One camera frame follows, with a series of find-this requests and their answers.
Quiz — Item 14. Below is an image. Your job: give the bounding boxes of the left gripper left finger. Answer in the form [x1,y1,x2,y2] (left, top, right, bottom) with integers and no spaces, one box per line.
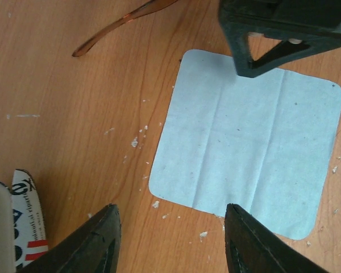
[19,204,121,273]

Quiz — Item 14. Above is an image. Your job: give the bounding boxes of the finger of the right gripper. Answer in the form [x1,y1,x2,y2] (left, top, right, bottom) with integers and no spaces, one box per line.
[218,0,341,78]

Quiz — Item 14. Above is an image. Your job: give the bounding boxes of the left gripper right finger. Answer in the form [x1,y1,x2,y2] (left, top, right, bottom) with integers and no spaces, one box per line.
[224,204,326,272]

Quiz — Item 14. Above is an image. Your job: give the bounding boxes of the american flag glasses case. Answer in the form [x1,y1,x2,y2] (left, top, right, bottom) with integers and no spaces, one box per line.
[0,169,48,272]

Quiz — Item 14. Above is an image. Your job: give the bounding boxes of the light blue square mat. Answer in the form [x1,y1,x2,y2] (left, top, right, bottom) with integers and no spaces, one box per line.
[149,49,341,240]

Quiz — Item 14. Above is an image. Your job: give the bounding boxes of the brown sunglasses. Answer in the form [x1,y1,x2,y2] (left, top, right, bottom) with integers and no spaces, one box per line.
[72,0,180,58]

